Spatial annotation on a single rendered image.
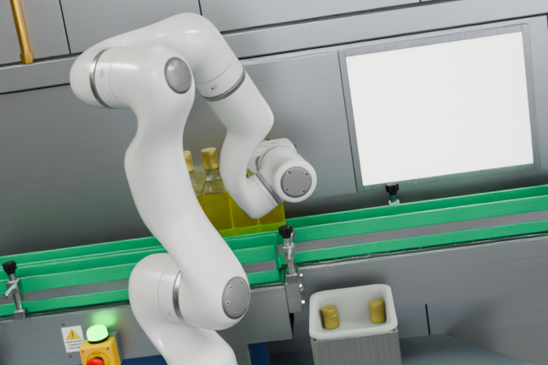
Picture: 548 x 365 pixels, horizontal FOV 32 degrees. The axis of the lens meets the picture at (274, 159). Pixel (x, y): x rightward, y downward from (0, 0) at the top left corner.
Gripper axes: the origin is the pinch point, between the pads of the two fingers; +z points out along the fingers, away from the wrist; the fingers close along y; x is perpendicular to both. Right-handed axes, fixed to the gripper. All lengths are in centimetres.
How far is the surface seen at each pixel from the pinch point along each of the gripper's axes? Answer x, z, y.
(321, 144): 4.1, 9.4, -15.8
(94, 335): 30, -9, 43
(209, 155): -0.4, 2.5, 11.5
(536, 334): 60, 0, -61
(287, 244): 17.8, -15.0, 0.5
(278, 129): -1.0, 11.9, -6.6
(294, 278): 25.2, -15.6, 0.2
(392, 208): 19.2, -2.9, -27.1
